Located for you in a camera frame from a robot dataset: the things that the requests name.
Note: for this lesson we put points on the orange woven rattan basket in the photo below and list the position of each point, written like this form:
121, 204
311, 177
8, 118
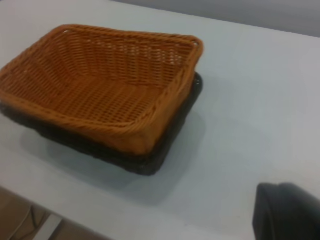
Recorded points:
100, 100

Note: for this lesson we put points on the black woven rattan basket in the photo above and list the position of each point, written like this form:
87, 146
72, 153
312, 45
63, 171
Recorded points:
100, 150

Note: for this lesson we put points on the white table leg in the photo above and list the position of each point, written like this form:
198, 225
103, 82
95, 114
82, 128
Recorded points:
53, 228

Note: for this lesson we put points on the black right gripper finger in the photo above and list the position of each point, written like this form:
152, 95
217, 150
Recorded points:
287, 215

